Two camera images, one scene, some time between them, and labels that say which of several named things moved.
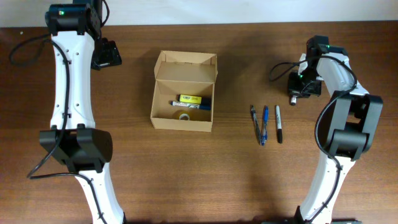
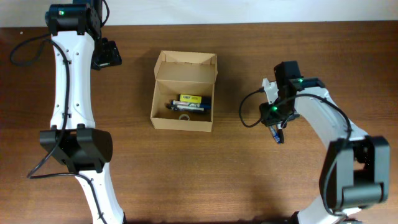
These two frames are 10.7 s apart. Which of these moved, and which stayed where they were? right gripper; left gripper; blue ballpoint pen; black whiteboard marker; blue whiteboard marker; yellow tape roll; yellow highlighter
Moved: right gripper; black whiteboard marker; blue ballpoint pen
Stayed: yellow highlighter; yellow tape roll; left gripper; blue whiteboard marker
